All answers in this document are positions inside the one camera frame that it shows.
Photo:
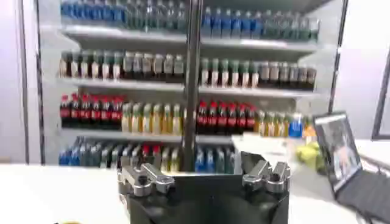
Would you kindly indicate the white side table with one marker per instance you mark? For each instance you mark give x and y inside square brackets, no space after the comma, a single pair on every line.
[265,146]
[374,149]

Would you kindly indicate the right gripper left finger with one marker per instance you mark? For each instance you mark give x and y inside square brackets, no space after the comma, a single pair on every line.
[143,179]

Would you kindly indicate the green soft object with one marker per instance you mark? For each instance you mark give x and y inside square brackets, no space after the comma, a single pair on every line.
[309,153]

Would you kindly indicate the shelf rack with drink bottles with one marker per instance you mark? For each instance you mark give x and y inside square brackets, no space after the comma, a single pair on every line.
[152,82]

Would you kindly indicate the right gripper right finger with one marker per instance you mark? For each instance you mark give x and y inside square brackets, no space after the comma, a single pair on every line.
[268,178]

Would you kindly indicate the orange and white box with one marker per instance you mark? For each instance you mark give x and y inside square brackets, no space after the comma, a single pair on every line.
[309,131]

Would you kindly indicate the grey open laptop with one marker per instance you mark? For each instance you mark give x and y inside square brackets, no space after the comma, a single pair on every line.
[341,149]

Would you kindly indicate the blue-label water bottle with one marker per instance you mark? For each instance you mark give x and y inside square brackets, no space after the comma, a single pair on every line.
[295,126]

